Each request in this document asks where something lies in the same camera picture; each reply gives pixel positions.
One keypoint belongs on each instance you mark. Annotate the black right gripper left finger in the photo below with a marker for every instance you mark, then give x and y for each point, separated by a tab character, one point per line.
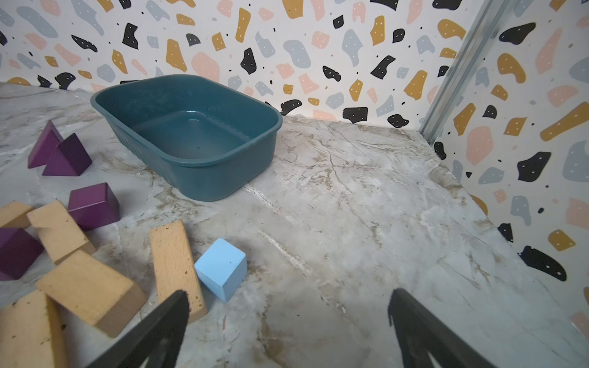
155	341

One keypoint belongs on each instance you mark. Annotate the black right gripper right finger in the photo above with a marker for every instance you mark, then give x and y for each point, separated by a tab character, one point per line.
423	338

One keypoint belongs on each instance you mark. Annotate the purple cube block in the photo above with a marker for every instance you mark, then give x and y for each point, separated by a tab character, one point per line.
94	206
18	251

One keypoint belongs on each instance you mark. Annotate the dark purple triangular block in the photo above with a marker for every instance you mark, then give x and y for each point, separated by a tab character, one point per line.
69	158

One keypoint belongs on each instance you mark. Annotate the purple triangular prism block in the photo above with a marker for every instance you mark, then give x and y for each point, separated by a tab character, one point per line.
44	147

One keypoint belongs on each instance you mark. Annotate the teal plastic storage bin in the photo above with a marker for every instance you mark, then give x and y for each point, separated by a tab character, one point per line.
205	139

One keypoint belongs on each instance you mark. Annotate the natural wood long block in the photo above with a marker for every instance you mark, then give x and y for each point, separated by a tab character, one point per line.
174	267

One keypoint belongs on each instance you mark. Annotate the natural wood thick block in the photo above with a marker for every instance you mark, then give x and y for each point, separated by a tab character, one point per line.
96	293

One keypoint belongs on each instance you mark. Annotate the light blue cube block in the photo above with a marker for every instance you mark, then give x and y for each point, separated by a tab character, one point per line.
222	268

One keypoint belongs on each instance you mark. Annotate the natural wood plank block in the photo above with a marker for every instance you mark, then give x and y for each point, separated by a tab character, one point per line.
31	334

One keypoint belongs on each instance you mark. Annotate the natural wood flat block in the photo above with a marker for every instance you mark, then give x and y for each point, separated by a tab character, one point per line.
58	232

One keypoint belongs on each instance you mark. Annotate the aluminium corner post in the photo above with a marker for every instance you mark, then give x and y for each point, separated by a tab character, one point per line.
484	28

